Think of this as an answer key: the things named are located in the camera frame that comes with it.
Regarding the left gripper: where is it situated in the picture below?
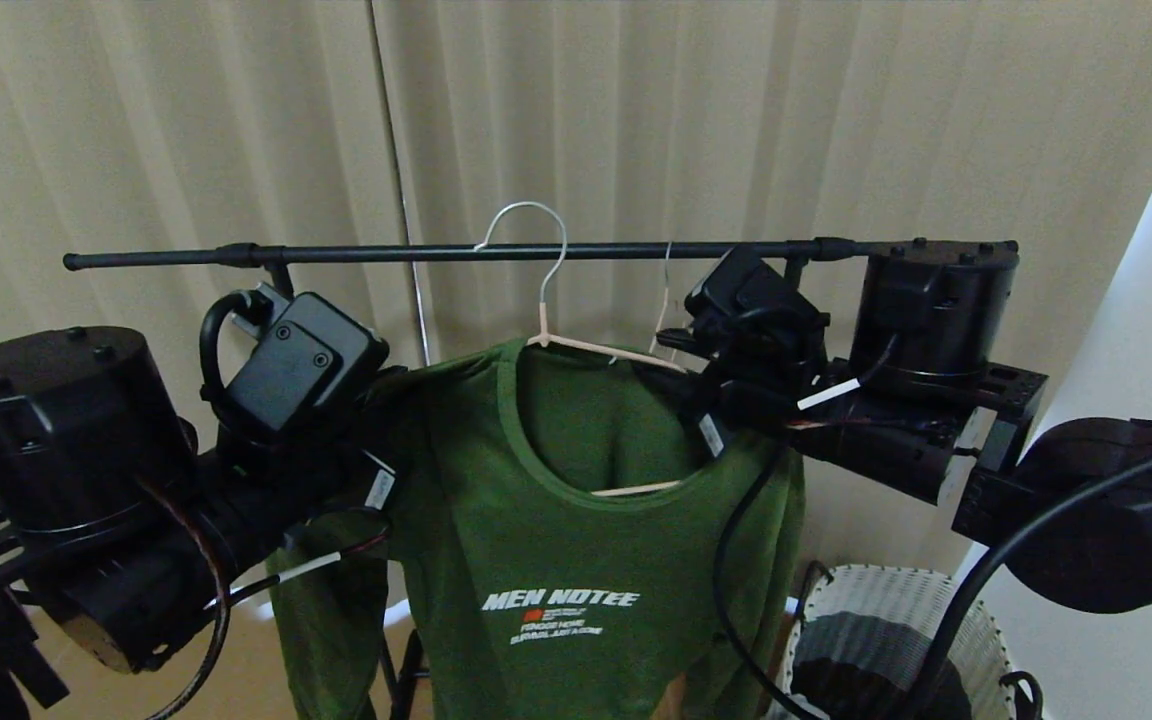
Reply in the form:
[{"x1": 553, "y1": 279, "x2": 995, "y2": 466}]
[{"x1": 36, "y1": 438, "x2": 402, "y2": 673}]

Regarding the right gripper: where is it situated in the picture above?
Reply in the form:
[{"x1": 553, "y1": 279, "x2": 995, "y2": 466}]
[{"x1": 686, "y1": 372, "x2": 839, "y2": 463}]

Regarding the pink clothes hanger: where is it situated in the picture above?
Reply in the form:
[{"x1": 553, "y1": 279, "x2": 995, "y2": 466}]
[
  {"x1": 648, "y1": 243, "x2": 678, "y2": 361},
  {"x1": 474, "y1": 202, "x2": 707, "y2": 498}
]

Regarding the green sleeveless shirt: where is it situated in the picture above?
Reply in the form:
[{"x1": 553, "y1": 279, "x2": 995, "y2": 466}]
[{"x1": 269, "y1": 338, "x2": 807, "y2": 720}]

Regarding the white laundry basket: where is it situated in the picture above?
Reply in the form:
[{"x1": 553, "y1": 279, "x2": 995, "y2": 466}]
[{"x1": 786, "y1": 563, "x2": 1045, "y2": 720}]

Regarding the black clothes rack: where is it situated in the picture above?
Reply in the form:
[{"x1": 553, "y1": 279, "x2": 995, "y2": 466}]
[{"x1": 63, "y1": 236, "x2": 1020, "y2": 720}]

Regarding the beige curtain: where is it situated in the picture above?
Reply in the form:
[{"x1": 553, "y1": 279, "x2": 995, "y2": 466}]
[{"x1": 0, "y1": 0, "x2": 1152, "y2": 633}]

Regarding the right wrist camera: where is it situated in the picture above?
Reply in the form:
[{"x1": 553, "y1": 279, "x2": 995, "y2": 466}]
[{"x1": 684, "y1": 248, "x2": 832, "y2": 376}]

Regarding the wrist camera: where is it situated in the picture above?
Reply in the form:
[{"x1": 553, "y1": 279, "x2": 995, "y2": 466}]
[
  {"x1": 684, "y1": 248, "x2": 832, "y2": 376},
  {"x1": 226, "y1": 290, "x2": 392, "y2": 471}
]

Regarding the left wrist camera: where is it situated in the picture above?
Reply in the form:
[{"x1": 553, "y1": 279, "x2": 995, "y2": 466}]
[{"x1": 226, "y1": 290, "x2": 392, "y2": 471}]

